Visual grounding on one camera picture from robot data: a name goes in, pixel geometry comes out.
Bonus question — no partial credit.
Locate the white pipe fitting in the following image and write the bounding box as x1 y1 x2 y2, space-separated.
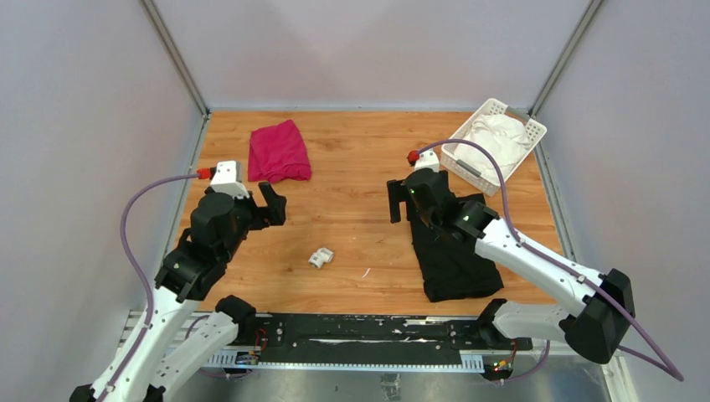
308 247 334 269

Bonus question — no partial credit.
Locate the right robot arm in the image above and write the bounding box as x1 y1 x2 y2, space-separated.
387 168 635 364

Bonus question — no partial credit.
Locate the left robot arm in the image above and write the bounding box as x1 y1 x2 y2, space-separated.
69 182 287 401

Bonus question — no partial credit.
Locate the magenta folded cloth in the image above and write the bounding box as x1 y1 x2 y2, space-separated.
247 119 312 183

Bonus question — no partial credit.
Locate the black folded cloth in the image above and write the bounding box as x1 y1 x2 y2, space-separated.
406 201 504 302

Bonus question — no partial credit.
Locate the white cloth in basket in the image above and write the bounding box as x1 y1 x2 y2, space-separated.
453 115 533 185

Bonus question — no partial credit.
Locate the white plastic basket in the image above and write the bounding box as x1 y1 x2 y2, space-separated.
440 98 548 196

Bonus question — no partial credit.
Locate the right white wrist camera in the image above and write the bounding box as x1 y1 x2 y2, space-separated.
407 149 440 173

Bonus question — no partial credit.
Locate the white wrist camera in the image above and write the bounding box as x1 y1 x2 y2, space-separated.
407 149 440 173
197 160 251 199

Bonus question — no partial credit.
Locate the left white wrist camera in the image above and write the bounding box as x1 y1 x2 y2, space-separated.
197 160 251 199

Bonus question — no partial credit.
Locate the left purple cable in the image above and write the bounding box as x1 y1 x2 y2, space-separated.
94 173 202 402

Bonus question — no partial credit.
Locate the purple cable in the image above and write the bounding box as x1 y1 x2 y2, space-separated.
94 173 202 402
419 138 685 383

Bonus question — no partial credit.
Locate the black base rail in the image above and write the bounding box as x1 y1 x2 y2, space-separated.
224 312 533 372

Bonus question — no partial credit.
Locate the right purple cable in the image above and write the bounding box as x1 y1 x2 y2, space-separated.
419 138 685 383

